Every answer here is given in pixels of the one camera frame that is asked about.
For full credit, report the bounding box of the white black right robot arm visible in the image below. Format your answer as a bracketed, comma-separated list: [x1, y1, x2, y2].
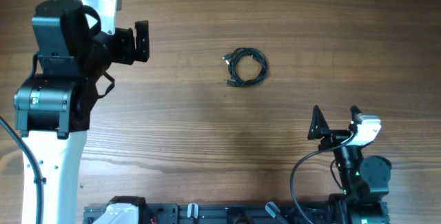
[307, 105, 392, 224]

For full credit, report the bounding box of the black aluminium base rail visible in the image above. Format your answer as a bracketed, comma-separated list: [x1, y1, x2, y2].
[82, 196, 390, 224]

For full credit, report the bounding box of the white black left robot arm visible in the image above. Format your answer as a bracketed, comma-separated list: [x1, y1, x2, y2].
[14, 0, 150, 223]

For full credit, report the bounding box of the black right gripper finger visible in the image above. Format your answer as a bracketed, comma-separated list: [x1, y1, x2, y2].
[350, 105, 362, 124]
[307, 105, 330, 140]

